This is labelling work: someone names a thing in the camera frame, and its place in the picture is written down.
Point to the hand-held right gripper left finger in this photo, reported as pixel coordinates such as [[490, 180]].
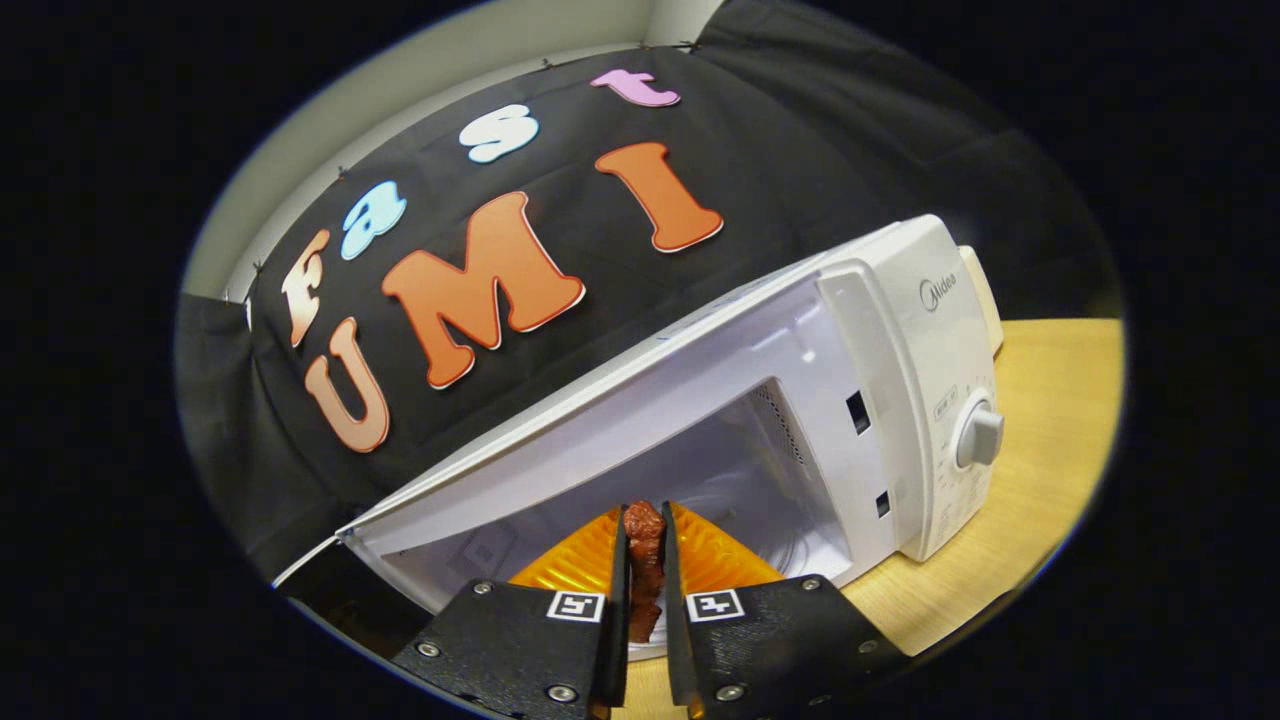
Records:
[[520, 650]]

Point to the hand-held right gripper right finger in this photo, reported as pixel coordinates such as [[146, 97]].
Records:
[[770, 650]]

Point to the reddish brown meat piece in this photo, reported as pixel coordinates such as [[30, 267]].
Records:
[[645, 560]]

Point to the white microwave oven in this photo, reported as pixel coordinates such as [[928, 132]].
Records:
[[900, 360]]

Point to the white toaster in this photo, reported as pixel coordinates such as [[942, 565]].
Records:
[[985, 300]]

